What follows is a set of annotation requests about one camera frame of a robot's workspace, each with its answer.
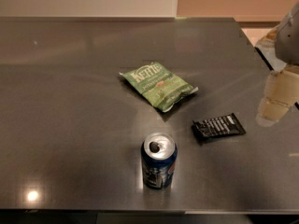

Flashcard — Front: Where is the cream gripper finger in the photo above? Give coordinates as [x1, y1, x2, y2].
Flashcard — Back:
[256, 64, 299, 127]

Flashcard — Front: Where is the black rxbar chocolate wrapper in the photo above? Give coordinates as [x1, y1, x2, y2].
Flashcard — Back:
[192, 113, 246, 140]

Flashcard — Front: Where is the green Kettle chips bag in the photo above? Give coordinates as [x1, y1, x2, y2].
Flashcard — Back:
[121, 62, 198, 113]

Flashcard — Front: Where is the blue Pepsi soda can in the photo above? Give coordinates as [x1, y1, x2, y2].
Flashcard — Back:
[141, 133, 178, 189]

